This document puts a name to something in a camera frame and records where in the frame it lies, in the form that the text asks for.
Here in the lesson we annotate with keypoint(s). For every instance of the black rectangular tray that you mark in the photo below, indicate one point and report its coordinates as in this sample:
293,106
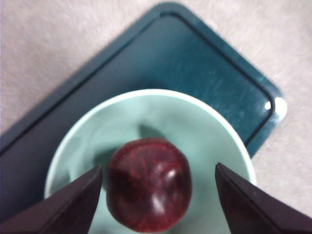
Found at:
170,56

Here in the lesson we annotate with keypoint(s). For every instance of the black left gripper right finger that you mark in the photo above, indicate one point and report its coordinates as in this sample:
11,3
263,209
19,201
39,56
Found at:
253,209

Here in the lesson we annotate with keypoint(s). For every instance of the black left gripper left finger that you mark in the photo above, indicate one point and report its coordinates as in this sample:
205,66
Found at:
63,207

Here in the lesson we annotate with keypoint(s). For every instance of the teal ribbed bowl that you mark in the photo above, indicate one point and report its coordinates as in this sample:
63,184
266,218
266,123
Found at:
146,117

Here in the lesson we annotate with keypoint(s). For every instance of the dark red plum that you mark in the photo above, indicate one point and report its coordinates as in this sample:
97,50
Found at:
148,185

